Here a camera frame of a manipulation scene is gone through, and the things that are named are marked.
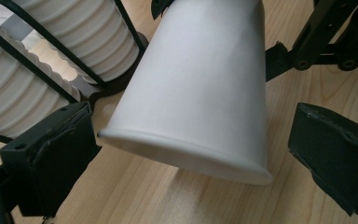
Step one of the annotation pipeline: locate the black wire double cup holder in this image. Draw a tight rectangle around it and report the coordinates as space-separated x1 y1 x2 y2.
0 0 151 145

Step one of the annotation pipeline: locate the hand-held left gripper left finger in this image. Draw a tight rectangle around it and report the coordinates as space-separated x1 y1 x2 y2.
0 101 103 218

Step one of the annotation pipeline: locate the stack of white paper cups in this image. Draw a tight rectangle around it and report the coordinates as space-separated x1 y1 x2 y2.
12 0 142 84
0 22 82 138

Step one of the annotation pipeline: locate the single white paper cup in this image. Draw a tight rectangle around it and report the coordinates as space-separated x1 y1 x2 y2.
97 0 275 187

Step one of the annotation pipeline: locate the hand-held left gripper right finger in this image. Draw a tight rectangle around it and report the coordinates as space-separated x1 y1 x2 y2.
287 102 358 217

